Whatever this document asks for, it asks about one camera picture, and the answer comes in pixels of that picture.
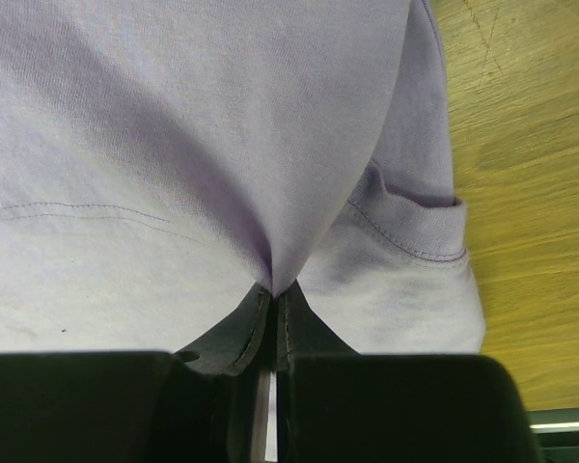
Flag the aluminium frame rail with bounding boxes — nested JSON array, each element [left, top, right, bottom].
[[529, 408, 579, 463]]

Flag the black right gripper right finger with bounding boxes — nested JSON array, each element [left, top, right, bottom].
[[275, 285, 543, 463]]

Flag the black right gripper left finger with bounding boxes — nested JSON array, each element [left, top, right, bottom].
[[0, 286, 272, 462]]

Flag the lavender t shirt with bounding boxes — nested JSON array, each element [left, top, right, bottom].
[[0, 1, 484, 353]]

